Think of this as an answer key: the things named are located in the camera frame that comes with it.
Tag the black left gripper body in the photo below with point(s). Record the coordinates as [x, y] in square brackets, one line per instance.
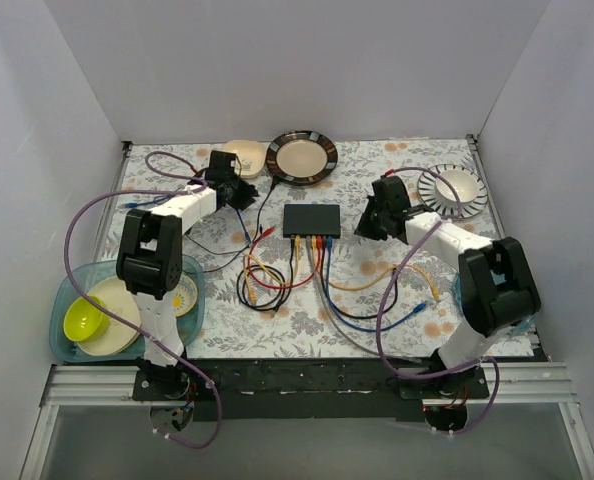
[244, 193]

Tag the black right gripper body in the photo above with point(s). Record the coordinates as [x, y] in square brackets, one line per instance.
[368, 223]

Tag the dark grey network switch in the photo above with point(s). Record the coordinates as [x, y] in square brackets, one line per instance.
[311, 220]

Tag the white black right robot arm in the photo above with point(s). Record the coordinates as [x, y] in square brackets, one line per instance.
[496, 284]

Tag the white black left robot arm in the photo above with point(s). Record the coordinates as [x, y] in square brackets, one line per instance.
[150, 261]

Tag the cream square panda dish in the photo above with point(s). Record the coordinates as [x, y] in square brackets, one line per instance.
[251, 156]

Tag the blue striped white plate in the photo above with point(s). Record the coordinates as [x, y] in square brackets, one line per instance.
[428, 195]

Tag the dark rimmed beige plate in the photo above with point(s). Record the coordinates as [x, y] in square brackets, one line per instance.
[301, 158]

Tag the small white bowl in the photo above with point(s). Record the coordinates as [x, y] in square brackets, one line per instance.
[463, 182]

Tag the floral patterned tablecloth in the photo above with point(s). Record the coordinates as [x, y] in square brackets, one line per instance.
[423, 315]

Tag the daisy patterned glass bowl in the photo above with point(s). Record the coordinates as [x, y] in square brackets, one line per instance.
[185, 296]

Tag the teal scalloped plate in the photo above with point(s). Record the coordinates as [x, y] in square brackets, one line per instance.
[523, 326]

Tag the cream plate in tray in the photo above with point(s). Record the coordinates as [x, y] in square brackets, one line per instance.
[117, 337]

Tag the teal transparent plastic tray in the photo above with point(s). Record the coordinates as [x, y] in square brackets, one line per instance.
[90, 275]

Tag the lime green bowl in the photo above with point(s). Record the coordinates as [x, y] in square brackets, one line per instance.
[84, 321]

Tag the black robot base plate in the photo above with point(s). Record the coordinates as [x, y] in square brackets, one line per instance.
[246, 389]

